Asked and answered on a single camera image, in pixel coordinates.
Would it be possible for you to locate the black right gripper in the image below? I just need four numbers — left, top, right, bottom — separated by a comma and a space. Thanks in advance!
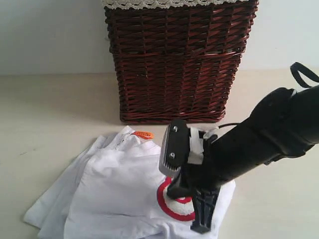
167, 87, 319, 234

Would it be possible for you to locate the white t-shirt with red lettering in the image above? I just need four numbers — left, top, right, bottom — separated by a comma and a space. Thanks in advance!
23, 126, 236, 239

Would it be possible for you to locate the dark brown wicker basket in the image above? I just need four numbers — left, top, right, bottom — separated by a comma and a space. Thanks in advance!
103, 0, 259, 124

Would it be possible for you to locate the orange garment tag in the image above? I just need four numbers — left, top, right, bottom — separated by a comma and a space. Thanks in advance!
133, 131, 154, 140

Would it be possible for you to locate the black camera cable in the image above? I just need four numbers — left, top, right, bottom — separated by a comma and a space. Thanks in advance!
214, 61, 319, 130

